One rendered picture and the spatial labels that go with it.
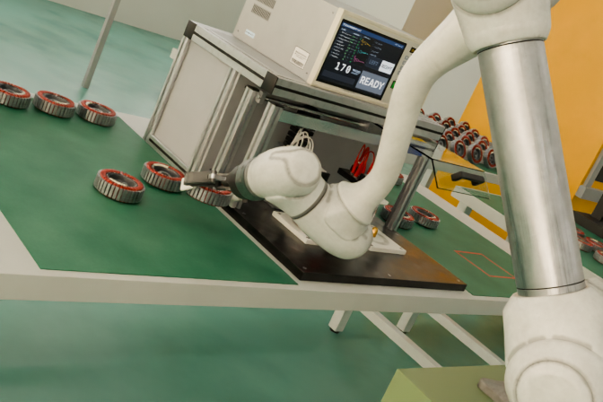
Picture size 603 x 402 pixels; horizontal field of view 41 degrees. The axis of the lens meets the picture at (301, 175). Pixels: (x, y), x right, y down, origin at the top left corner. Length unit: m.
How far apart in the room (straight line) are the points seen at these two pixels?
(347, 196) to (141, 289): 0.43
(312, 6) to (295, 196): 0.71
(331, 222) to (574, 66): 4.32
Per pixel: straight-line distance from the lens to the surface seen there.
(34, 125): 2.16
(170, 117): 2.31
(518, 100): 1.24
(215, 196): 1.85
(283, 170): 1.53
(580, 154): 5.65
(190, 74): 2.27
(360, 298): 1.95
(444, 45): 1.46
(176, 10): 9.28
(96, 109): 2.40
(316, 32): 2.11
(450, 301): 2.23
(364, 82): 2.19
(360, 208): 1.61
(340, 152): 2.42
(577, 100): 5.73
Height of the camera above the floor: 1.40
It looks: 14 degrees down
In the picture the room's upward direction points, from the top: 24 degrees clockwise
